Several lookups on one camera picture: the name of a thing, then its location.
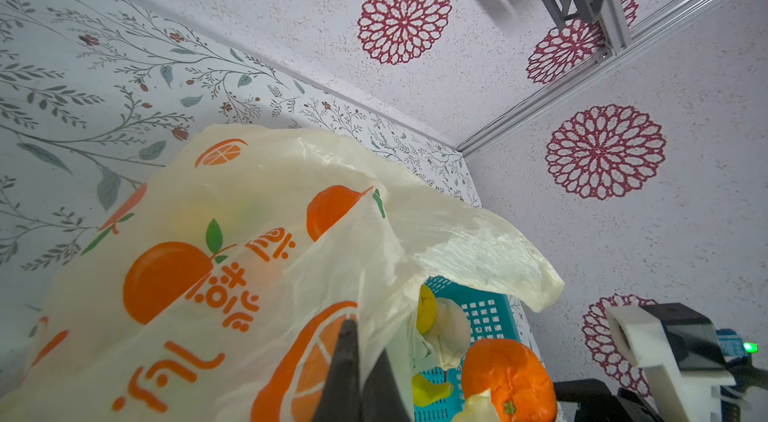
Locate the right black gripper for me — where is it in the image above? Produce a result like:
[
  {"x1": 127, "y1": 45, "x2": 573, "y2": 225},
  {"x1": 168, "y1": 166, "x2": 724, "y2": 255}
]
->
[{"x1": 452, "y1": 378, "x2": 663, "y2": 422}]

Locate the yellow banana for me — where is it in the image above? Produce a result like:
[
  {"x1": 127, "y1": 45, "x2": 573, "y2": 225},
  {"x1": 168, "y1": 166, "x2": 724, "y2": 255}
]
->
[{"x1": 411, "y1": 373, "x2": 454, "y2": 408}]

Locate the cream printed plastic bag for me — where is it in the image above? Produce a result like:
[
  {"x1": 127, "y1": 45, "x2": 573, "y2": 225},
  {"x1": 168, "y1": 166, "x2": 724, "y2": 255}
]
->
[{"x1": 1, "y1": 125, "x2": 564, "y2": 421}]

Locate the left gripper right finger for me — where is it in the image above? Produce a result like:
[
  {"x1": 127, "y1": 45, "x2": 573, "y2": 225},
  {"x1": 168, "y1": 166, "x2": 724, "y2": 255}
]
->
[{"x1": 359, "y1": 351, "x2": 412, "y2": 422}]

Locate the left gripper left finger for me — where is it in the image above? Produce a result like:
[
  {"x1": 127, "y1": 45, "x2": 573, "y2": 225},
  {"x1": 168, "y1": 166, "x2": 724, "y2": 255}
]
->
[{"x1": 311, "y1": 319, "x2": 361, "y2": 422}]

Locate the yellow lemon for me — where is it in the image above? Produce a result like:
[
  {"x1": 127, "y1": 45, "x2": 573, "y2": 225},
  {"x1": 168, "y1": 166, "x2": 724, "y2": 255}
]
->
[{"x1": 416, "y1": 284, "x2": 438, "y2": 334}]

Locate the teal plastic basket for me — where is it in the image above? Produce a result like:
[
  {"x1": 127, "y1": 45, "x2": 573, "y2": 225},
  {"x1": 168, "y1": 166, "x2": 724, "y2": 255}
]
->
[{"x1": 414, "y1": 276, "x2": 520, "y2": 421}]

